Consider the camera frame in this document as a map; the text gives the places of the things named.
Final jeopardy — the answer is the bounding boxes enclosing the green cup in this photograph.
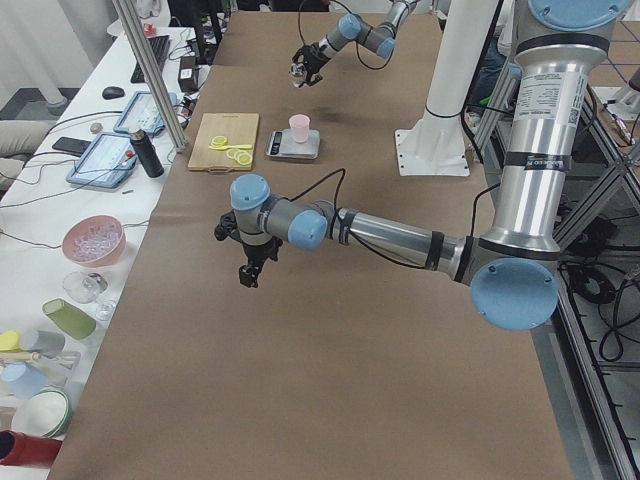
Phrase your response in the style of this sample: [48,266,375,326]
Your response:
[42,298,96,340]

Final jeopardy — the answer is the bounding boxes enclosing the yellow plastic knife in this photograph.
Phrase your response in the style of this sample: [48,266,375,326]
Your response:
[208,144,253,151]

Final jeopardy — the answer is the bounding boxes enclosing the teach pendant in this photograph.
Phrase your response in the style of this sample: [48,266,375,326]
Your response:
[113,91,164,136]
[66,133,137,189]

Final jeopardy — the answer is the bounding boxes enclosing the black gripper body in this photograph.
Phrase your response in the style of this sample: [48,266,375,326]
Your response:
[241,236,283,268]
[303,43,330,70]

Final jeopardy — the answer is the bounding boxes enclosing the grey cup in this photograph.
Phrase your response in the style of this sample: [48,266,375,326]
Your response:
[20,329,66,358]

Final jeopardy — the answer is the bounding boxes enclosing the lower teach pendant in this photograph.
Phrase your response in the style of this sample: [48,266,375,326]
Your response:
[66,133,137,189]

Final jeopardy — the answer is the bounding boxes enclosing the wine glass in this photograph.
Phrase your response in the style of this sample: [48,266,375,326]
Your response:
[62,271,116,322]

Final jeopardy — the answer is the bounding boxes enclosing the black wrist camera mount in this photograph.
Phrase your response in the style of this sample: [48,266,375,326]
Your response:
[213,211,241,242]

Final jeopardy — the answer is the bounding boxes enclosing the blue cup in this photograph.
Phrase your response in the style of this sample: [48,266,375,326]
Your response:
[1,362,48,399]

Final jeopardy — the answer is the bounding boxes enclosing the black water bottle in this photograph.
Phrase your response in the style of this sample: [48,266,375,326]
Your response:
[128,125,164,178]

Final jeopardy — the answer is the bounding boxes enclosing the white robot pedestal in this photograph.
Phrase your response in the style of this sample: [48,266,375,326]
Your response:
[396,0,501,177]

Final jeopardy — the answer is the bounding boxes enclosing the aluminium frame post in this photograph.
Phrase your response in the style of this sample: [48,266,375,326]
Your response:
[112,0,187,153]

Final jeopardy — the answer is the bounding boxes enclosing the wooden cutting board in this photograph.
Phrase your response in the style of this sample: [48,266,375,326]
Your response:
[187,113,259,173]

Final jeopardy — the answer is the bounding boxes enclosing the silver kitchen scale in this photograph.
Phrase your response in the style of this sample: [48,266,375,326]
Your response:
[266,129,320,161]

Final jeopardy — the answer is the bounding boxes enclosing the lemon slice near knife tip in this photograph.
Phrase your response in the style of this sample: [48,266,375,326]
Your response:
[209,135,228,149]

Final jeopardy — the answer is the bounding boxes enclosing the white green-rimmed bowl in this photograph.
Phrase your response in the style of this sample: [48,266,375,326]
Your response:
[11,389,72,438]

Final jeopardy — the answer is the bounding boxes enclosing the yellow cup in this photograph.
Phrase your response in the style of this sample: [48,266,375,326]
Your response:
[0,330,21,353]

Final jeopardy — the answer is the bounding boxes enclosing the pink plastic cup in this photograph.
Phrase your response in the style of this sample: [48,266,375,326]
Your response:
[289,114,310,143]

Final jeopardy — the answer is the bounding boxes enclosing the black smartphone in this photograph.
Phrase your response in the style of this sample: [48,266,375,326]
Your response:
[52,136,91,156]

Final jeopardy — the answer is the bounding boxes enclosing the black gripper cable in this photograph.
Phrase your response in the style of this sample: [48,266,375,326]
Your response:
[296,0,396,70]

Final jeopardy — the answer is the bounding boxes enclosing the upper teach pendant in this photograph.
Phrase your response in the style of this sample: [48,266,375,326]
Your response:
[113,91,164,136]

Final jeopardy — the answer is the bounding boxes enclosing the black computer mouse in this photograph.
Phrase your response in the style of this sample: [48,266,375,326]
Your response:
[102,86,125,100]

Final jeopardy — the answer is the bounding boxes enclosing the pink bowl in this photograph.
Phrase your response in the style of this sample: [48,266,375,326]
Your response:
[62,215,126,268]

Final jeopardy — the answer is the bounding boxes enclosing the glass sauce bottle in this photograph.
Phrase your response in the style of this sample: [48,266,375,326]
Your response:
[289,62,307,88]

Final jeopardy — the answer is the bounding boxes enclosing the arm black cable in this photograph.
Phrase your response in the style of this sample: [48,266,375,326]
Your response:
[284,167,502,271]

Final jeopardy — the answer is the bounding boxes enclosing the black keyboard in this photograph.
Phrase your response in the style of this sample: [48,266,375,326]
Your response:
[130,34,172,85]

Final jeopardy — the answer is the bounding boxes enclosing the red cylinder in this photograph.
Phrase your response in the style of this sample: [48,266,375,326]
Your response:
[1,430,63,468]

